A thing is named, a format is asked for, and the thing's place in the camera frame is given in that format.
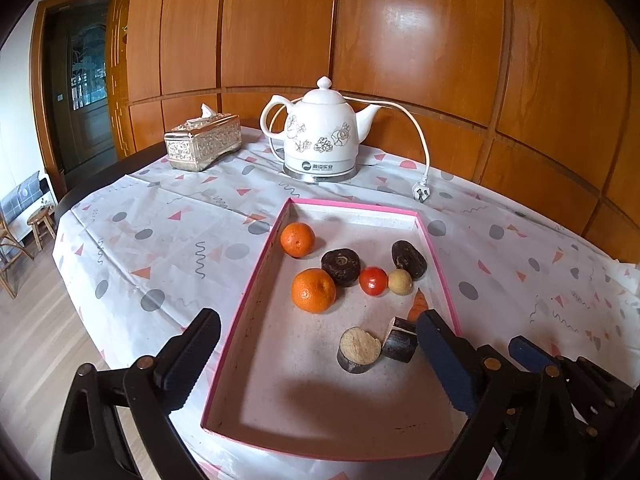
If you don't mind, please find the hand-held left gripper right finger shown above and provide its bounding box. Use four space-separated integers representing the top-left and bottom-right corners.
416 309 596 480

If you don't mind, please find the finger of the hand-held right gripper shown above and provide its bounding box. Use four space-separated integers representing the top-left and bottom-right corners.
507 335 638 461

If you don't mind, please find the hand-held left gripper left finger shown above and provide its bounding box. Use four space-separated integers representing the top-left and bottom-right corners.
50 307 222 480

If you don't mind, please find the dark sugarcane piece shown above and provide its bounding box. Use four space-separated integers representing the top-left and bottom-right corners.
320 248 361 288
381 316 419 363
391 240 428 281
336 327 382 375

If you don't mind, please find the orange carrot piece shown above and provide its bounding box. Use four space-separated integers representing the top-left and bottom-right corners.
408 288 430 322

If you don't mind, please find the beige longan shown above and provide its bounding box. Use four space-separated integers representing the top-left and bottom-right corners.
388 269 413 295

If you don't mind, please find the pink shallow box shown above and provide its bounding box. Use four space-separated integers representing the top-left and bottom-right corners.
200 197 463 461

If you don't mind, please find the red cherry tomato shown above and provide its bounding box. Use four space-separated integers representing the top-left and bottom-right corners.
359 266 389 296

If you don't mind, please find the orange mandarin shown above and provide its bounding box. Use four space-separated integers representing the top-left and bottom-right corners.
280 222 317 259
291 268 337 315

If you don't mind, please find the white patterned tablecloth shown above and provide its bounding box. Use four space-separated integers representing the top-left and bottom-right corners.
52 127 640 480

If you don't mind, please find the white power plug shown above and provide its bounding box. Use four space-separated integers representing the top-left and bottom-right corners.
411 177 434 205

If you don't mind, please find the small wooden stool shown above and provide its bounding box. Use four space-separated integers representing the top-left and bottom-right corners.
27 206 57 253

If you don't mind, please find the black table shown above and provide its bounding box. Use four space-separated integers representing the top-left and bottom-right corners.
52 141 168 223

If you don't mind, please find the wooden chair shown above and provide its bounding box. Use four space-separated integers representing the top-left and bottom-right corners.
0 207 36 301

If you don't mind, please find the silver embossed tissue box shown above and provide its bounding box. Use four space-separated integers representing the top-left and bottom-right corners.
164 113 242 173

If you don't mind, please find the silver kettle base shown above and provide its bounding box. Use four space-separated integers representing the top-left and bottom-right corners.
283 161 359 184

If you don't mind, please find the grey checked cloth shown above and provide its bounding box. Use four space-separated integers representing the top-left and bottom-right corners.
0 171 53 231

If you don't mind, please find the white ceramic electric kettle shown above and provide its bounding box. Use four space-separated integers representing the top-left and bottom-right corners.
260 76 396 171

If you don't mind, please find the dark glass door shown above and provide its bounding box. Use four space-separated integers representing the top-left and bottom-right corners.
46 0 128 178

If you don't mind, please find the white power cable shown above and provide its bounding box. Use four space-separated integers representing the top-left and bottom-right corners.
345 93 432 183

